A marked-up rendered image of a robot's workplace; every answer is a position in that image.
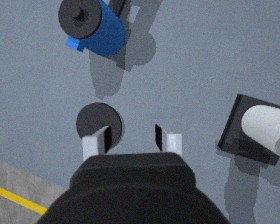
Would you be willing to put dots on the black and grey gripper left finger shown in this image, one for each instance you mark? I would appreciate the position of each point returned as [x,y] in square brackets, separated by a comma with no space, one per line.
[97,144]

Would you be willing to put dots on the dark grey round disc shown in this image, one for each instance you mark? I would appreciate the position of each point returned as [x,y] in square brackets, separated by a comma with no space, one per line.
[96,116]

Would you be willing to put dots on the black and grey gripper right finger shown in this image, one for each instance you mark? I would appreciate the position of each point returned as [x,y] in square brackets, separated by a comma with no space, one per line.
[168,141]

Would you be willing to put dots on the blue and black kettle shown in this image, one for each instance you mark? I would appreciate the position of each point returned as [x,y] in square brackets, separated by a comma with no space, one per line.
[92,24]

